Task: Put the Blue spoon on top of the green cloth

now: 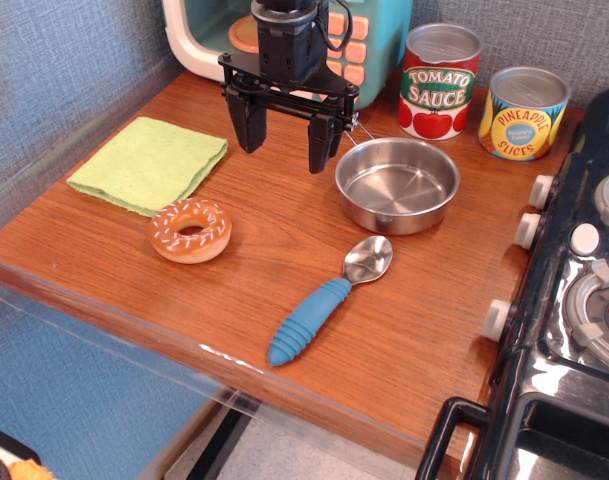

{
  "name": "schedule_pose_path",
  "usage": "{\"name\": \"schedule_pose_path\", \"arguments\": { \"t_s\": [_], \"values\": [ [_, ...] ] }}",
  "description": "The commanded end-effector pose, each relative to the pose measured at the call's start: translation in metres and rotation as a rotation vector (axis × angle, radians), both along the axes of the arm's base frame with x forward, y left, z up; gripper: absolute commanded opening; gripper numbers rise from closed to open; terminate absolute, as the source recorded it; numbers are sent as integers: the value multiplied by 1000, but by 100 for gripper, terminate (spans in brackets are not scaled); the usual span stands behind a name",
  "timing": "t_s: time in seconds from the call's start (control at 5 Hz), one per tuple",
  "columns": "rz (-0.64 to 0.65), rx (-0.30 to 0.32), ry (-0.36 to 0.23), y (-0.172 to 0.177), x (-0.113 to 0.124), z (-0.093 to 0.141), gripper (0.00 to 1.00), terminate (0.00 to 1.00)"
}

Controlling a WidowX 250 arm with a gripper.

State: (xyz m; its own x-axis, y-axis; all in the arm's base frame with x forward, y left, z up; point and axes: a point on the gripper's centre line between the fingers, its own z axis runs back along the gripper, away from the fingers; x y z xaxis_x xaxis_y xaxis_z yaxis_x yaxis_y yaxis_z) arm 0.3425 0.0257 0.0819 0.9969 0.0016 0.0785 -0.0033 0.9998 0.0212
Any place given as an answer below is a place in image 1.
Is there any small steel pan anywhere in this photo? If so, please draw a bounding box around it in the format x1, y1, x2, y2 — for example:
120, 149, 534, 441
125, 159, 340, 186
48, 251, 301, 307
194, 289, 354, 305
335, 132, 461, 236

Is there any tomato sauce toy can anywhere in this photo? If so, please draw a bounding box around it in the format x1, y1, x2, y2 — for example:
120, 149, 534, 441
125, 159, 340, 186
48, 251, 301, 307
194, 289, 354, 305
398, 23, 483, 140

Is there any teal toy microwave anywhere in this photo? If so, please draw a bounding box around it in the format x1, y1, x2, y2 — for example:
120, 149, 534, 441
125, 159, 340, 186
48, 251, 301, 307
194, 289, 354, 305
162, 0, 413, 110

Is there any green folded cloth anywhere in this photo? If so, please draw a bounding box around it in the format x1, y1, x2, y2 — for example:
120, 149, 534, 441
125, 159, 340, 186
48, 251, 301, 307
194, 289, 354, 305
67, 117, 228, 218

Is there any orange plush toy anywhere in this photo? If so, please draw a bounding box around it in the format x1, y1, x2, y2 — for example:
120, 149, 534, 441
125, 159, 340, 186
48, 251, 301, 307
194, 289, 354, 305
9, 459, 55, 480

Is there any black toy stove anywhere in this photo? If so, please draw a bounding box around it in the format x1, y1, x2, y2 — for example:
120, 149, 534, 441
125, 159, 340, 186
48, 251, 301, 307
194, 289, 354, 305
417, 89, 609, 479

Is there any blue handled metal spoon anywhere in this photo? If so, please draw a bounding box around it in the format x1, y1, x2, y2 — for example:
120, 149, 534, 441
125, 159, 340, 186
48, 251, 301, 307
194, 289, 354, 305
268, 236, 393, 366

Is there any toy frosted sprinkle donut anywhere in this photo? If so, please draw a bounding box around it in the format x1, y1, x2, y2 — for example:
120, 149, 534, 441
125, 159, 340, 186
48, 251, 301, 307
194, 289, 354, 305
147, 198, 233, 264

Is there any pineapple slices toy can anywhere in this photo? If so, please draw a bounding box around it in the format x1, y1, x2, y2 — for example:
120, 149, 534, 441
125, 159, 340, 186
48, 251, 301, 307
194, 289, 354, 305
478, 66, 571, 162

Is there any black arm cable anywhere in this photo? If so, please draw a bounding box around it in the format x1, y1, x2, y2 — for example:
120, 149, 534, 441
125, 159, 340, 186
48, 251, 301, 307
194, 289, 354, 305
313, 0, 354, 53

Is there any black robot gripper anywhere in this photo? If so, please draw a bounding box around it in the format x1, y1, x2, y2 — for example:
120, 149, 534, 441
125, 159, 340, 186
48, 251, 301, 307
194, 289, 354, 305
218, 1, 359, 174

